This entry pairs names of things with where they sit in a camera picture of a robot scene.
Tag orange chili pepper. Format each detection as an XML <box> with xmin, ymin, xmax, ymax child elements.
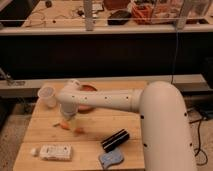
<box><xmin>54</xmin><ymin>120</ymin><xmax>85</xmax><ymax>135</ymax></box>

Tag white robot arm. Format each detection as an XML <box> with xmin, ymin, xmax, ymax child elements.
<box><xmin>56</xmin><ymin>80</ymin><xmax>198</xmax><ymax>171</ymax></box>

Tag orange wooden bowl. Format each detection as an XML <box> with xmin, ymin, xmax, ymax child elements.
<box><xmin>78</xmin><ymin>84</ymin><xmax>97</xmax><ymax>113</ymax></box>

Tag black striped eraser block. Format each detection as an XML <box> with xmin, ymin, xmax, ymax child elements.
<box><xmin>101</xmin><ymin>129</ymin><xmax>130</xmax><ymax>153</ymax></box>

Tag translucent plastic cup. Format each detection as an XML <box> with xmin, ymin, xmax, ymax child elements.
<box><xmin>37</xmin><ymin>86</ymin><xmax>57</xmax><ymax>108</ymax></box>

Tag black bag on bench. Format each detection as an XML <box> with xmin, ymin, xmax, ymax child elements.
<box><xmin>107</xmin><ymin>10</ymin><xmax>131</xmax><ymax>25</ymax></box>

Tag blue sponge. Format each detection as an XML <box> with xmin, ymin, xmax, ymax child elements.
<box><xmin>98</xmin><ymin>148</ymin><xmax>124</xmax><ymax>170</ymax></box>

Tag orange plastic crate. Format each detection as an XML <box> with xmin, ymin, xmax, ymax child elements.
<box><xmin>132</xmin><ymin>5</ymin><xmax>152</xmax><ymax>25</ymax></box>

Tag white plastic bottle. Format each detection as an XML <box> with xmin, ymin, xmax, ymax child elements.
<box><xmin>30</xmin><ymin>145</ymin><xmax>72</xmax><ymax>161</ymax></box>

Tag black power cable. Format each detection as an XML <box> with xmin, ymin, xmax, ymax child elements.
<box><xmin>187</xmin><ymin>107</ymin><xmax>210</xmax><ymax>167</ymax></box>

